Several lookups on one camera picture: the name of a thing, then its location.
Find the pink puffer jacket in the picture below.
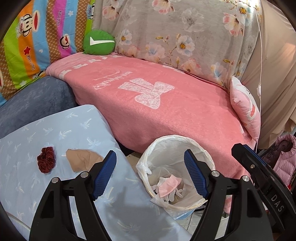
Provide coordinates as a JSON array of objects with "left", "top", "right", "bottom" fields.
[{"left": 261, "top": 134, "right": 296, "bottom": 190}]

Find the beige curtain fabric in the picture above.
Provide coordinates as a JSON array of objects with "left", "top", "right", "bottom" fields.
[{"left": 241, "top": 1, "right": 295, "bottom": 149}]

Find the colourful monkey cartoon pillow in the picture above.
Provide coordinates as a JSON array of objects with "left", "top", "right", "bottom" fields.
[{"left": 1, "top": 0, "right": 95, "bottom": 104}]

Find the grey floral bed sheet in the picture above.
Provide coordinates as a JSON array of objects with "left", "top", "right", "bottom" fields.
[{"left": 93, "top": 0, "right": 262, "bottom": 88}]

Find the tan nylon sock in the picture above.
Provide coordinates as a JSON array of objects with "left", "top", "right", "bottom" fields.
[{"left": 66, "top": 149, "right": 103, "bottom": 172}]

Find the blue-grey plush cushion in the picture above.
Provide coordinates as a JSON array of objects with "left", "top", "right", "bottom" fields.
[{"left": 1, "top": 76, "right": 78, "bottom": 138}]

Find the pink cartoon small pillow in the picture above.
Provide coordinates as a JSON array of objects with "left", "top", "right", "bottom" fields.
[{"left": 229, "top": 76, "right": 261, "bottom": 141}]

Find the white-lined trash bin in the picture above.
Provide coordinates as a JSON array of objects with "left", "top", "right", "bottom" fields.
[{"left": 136, "top": 135, "right": 215, "bottom": 220}]

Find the white hanging cable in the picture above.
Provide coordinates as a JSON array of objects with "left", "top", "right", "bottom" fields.
[{"left": 253, "top": 6, "right": 264, "bottom": 151}]

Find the pink towel blanket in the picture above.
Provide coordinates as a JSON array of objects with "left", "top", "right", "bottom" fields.
[{"left": 46, "top": 52, "right": 258, "bottom": 212}]

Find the white small cloth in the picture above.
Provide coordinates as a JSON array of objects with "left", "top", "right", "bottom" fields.
[{"left": 152, "top": 183, "right": 183, "bottom": 202}]

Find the dark red velvet scrunchie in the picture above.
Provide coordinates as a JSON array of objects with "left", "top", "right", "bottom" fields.
[{"left": 37, "top": 147, "right": 56, "bottom": 174}]

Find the pink cleaning cloth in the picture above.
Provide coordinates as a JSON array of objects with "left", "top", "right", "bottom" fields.
[{"left": 157, "top": 175, "right": 182, "bottom": 198}]

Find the green round check-mark pillow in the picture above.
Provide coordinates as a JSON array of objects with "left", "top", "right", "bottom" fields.
[{"left": 83, "top": 30, "right": 115, "bottom": 55}]

